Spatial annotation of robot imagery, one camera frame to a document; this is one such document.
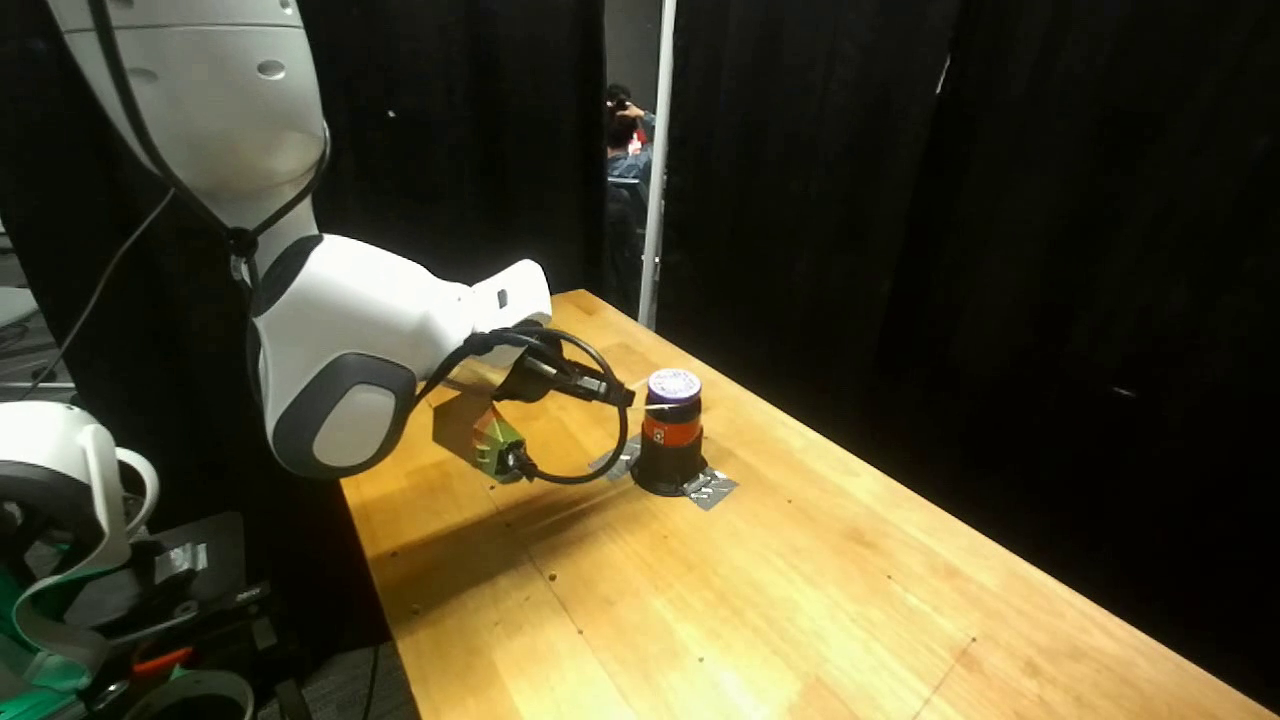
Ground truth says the black looped cable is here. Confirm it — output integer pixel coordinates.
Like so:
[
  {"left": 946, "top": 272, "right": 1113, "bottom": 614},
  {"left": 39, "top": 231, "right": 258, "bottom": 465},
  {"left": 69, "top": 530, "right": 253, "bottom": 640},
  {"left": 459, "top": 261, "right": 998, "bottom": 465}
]
[{"left": 413, "top": 318, "right": 638, "bottom": 490}]

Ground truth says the black curtain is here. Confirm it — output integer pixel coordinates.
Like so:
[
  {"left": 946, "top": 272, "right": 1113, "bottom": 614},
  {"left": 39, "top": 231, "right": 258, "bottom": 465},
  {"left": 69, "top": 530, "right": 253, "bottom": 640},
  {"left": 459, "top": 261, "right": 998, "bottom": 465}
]
[{"left": 0, "top": 0, "right": 1280, "bottom": 704}]

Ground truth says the thin gray hanging cable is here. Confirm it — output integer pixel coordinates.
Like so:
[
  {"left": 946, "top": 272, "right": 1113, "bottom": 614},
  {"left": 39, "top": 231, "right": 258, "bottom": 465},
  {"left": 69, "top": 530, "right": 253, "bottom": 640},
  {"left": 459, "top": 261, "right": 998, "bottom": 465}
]
[{"left": 48, "top": 181, "right": 180, "bottom": 393}]

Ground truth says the tape roll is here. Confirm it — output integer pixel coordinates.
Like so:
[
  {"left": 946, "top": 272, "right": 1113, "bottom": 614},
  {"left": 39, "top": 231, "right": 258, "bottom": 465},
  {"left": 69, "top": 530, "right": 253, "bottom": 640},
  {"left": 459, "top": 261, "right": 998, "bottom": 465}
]
[{"left": 121, "top": 663, "right": 259, "bottom": 720}]

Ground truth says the orange clamp handle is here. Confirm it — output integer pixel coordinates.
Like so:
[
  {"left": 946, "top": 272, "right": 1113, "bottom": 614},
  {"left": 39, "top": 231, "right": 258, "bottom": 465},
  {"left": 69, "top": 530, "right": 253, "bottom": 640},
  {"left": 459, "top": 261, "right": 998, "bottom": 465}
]
[{"left": 130, "top": 645, "right": 199, "bottom": 680}]

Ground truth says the white rounded device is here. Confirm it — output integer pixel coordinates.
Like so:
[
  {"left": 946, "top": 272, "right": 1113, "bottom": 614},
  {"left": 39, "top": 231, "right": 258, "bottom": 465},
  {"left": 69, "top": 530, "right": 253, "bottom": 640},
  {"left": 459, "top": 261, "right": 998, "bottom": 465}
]
[{"left": 0, "top": 398, "right": 163, "bottom": 688}]

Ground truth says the brown cup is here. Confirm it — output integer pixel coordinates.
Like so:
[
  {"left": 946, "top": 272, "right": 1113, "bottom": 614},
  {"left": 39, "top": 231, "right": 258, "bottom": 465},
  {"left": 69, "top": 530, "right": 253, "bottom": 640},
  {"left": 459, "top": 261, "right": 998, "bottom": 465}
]
[{"left": 628, "top": 363, "right": 714, "bottom": 499}]

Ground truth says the gray tape piece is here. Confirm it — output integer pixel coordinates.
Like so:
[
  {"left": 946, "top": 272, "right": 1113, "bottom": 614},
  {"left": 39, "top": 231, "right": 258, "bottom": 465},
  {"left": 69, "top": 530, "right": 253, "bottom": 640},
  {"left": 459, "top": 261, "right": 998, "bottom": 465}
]
[{"left": 681, "top": 465, "right": 740, "bottom": 515}]

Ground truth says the person in background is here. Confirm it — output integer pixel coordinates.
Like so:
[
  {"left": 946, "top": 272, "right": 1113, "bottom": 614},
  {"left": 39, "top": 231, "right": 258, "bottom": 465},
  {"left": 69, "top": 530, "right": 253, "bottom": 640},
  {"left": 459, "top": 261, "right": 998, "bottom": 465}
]
[{"left": 602, "top": 79, "right": 665, "bottom": 313}]

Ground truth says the white vertical pole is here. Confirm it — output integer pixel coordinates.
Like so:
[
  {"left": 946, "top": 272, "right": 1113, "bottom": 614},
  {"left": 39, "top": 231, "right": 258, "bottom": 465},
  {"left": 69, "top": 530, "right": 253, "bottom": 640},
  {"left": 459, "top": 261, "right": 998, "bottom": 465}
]
[{"left": 632, "top": 0, "right": 681, "bottom": 334}]

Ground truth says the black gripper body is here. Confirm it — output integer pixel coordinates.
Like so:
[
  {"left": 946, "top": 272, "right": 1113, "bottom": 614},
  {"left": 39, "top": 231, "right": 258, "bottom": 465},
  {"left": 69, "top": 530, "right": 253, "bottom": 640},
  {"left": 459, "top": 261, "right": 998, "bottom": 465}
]
[{"left": 500, "top": 334, "right": 602, "bottom": 410}]

